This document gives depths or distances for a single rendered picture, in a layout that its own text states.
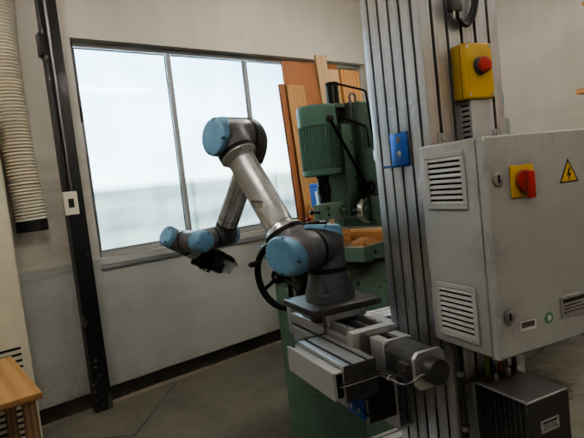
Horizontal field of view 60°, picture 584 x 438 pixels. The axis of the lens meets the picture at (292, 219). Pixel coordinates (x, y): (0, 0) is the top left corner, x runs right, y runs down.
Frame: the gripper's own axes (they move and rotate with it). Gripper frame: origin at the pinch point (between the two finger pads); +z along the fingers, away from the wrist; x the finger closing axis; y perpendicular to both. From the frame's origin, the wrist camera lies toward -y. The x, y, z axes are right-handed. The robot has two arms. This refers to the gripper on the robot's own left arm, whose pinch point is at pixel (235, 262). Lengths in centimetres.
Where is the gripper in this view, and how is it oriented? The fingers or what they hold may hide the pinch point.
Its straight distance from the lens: 202.2
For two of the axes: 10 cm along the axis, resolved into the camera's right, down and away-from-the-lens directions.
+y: -2.5, 9.2, -3.0
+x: 7.7, 0.0, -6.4
